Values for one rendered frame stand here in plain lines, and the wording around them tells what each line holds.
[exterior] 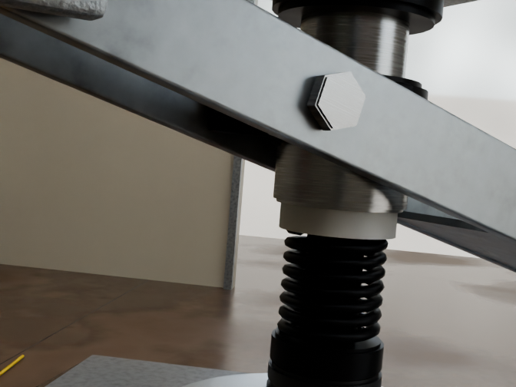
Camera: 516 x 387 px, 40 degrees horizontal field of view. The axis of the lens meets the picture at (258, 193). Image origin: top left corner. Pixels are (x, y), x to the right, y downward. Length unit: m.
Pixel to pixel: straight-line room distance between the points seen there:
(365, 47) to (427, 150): 0.07
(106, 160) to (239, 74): 5.26
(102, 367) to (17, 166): 5.25
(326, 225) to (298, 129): 0.08
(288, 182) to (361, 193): 0.04
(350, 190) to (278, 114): 0.08
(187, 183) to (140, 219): 0.46
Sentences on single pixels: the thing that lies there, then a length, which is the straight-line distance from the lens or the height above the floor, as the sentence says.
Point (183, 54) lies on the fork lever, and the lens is 0.31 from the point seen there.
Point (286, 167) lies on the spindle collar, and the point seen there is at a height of 1.01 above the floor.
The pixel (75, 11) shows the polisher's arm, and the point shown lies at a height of 1.06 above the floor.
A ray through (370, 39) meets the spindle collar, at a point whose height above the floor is 1.08.
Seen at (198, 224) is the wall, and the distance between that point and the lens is 5.39.
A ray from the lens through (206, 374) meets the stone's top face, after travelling 0.63.
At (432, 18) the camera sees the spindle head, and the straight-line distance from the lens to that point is 0.42.
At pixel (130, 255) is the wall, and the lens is 5.55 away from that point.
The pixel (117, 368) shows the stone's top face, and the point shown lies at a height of 0.82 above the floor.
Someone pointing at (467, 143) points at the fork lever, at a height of 1.03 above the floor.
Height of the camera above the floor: 1.01
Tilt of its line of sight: 3 degrees down
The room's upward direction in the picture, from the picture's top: 5 degrees clockwise
